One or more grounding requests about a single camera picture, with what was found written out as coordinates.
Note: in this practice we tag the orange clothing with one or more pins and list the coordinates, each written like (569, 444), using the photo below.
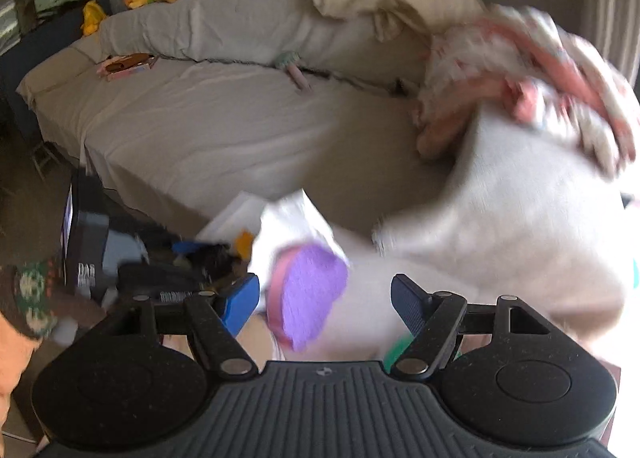
(12, 358)

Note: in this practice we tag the green and pink brush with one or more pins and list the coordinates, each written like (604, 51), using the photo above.
(292, 63)

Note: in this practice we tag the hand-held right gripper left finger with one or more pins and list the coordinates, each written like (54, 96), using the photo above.
(239, 305)

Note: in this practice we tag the grey covered sofa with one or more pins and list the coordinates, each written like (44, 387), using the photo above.
(225, 128)

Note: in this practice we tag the pink floral blanket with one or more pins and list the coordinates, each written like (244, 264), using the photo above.
(550, 48)

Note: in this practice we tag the pink flat box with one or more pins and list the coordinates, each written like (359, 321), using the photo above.
(125, 66)

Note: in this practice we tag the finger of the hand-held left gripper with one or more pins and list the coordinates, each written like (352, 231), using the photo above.
(160, 278)

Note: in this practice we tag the white plush toy purple foot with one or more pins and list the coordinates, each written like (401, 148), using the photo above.
(525, 218)

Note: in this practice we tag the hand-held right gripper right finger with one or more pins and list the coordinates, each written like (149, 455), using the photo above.
(407, 305)

